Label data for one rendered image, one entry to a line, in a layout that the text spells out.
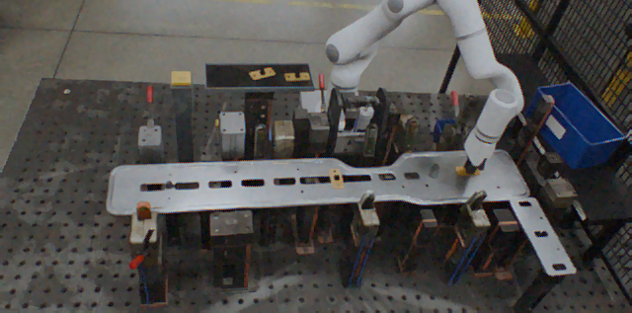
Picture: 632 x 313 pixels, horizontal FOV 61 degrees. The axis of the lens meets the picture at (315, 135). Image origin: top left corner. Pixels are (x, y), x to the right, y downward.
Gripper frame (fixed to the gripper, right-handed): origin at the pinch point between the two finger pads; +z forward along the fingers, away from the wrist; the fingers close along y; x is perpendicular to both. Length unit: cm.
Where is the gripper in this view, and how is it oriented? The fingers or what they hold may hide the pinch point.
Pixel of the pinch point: (470, 166)
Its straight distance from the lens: 190.8
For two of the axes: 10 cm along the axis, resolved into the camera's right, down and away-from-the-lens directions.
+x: 9.8, -0.3, 2.0
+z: -1.2, 7.0, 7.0
